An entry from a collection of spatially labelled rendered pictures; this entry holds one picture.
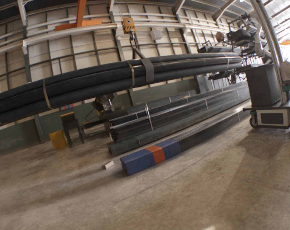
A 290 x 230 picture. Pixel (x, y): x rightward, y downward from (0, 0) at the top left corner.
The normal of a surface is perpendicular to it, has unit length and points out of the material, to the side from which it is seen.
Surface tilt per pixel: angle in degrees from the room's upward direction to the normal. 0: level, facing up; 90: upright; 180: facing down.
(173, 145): 90
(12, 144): 90
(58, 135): 90
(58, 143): 90
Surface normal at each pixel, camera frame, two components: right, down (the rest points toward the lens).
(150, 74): 0.48, 0.46
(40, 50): 0.42, -0.03
